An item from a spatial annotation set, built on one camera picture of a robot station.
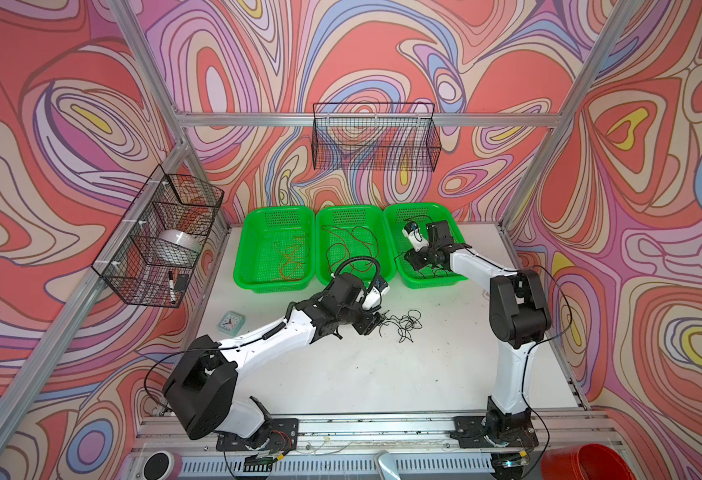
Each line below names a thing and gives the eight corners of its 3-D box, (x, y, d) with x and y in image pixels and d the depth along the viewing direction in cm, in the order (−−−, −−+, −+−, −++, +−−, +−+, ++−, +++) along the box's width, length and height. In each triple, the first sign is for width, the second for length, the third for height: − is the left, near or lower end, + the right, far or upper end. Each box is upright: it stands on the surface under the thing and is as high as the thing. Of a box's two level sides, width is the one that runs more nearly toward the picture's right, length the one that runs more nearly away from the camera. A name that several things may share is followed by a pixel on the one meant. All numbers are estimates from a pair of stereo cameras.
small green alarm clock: (217, 331, 93) (214, 327, 91) (229, 313, 97) (226, 309, 95) (236, 337, 92) (233, 333, 90) (247, 319, 96) (244, 315, 94)
